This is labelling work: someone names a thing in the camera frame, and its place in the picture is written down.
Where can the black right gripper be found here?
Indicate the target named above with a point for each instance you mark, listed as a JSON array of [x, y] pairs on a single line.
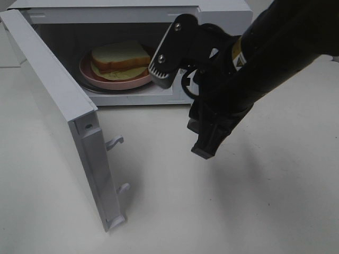
[[206, 52]]

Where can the white bread sandwich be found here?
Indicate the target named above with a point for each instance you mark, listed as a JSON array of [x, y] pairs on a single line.
[[119, 61]]

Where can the pink round plate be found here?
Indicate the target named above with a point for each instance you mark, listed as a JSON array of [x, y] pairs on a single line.
[[98, 82]]

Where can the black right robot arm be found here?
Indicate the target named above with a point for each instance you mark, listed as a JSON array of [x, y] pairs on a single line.
[[283, 40]]

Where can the white microwave oven body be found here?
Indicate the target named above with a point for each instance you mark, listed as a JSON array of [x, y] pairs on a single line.
[[52, 36]]

